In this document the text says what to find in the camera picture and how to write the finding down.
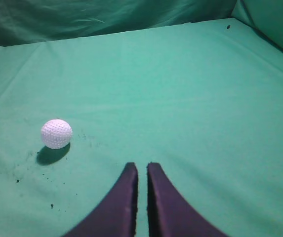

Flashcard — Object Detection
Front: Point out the white dimpled golf ball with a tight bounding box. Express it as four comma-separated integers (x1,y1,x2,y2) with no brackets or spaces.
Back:
40,119,73,150

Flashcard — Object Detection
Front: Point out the green backdrop cloth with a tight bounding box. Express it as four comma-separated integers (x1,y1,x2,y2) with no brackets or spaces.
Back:
0,0,283,49

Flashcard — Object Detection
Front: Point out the green table cloth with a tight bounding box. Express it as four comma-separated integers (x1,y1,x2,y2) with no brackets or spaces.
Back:
0,18,283,237

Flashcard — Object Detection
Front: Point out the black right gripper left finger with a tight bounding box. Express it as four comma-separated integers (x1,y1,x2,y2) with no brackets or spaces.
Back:
64,162,138,237

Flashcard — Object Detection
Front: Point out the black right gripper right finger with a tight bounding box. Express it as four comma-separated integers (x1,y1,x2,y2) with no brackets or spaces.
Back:
147,162,226,237

